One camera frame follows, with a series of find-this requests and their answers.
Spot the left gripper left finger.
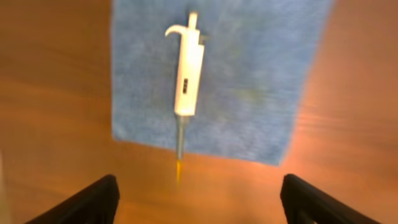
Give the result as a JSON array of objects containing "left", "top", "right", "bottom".
[{"left": 26, "top": 174, "right": 121, "bottom": 224}]

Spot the blue cloth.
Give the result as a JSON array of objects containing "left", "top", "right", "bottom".
[{"left": 111, "top": 0, "right": 335, "bottom": 167}]

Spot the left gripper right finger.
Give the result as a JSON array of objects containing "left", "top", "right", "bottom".
[{"left": 279, "top": 173, "right": 382, "bottom": 224}]

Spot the white pipette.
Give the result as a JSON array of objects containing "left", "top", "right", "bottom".
[{"left": 164, "top": 11, "right": 206, "bottom": 187}]

